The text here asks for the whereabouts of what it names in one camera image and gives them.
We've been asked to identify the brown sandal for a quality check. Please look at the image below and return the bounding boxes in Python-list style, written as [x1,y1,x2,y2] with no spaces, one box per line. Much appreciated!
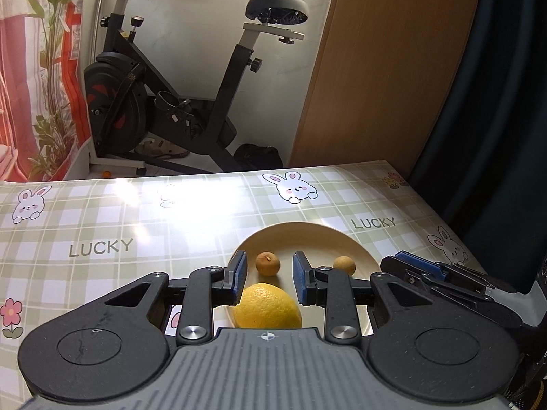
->
[134,139,191,160]

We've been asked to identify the black bag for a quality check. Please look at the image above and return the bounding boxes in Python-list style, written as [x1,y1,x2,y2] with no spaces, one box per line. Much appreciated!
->
[234,144,284,171]

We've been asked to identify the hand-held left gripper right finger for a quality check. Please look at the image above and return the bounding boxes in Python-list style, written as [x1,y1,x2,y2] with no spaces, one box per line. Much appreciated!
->
[292,251,437,346]

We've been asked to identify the dark blue curtain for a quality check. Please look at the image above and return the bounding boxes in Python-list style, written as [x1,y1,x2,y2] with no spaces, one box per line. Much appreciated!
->
[405,0,547,285]

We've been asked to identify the black exercise bike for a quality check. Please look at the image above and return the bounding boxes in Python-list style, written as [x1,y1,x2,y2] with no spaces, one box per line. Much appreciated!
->
[83,0,310,177]

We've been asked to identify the brown longan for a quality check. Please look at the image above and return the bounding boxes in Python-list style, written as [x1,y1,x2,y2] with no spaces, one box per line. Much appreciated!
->
[256,252,280,275]
[333,256,356,276]

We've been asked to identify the yellow lemon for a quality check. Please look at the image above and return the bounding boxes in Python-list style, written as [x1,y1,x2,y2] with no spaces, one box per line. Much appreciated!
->
[233,283,302,330]

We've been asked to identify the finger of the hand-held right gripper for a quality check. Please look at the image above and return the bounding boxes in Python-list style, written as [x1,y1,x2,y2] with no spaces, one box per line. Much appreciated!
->
[394,250,493,291]
[379,256,492,306]

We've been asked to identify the wooden panel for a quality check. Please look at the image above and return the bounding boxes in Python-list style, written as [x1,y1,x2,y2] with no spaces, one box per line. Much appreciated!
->
[290,0,486,177]

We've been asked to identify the printed red backdrop curtain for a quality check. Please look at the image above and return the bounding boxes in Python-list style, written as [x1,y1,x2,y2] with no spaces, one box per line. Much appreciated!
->
[0,0,93,182]

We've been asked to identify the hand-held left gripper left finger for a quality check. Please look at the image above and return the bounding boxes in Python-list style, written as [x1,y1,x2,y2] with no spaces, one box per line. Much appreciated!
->
[88,250,249,346]

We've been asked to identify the cream round plate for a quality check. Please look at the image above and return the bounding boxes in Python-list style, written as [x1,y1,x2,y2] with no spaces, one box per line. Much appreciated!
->
[222,222,382,339]

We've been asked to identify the checkered bunny tablecloth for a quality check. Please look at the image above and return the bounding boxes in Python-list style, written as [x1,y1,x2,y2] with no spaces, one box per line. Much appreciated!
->
[0,160,493,398]

